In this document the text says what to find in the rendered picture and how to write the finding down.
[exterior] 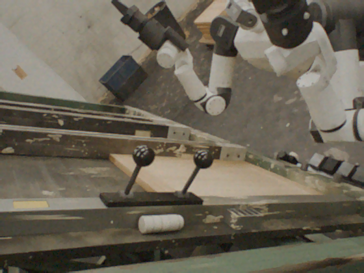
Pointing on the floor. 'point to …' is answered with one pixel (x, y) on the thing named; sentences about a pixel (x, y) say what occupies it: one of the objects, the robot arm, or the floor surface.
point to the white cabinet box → (28, 70)
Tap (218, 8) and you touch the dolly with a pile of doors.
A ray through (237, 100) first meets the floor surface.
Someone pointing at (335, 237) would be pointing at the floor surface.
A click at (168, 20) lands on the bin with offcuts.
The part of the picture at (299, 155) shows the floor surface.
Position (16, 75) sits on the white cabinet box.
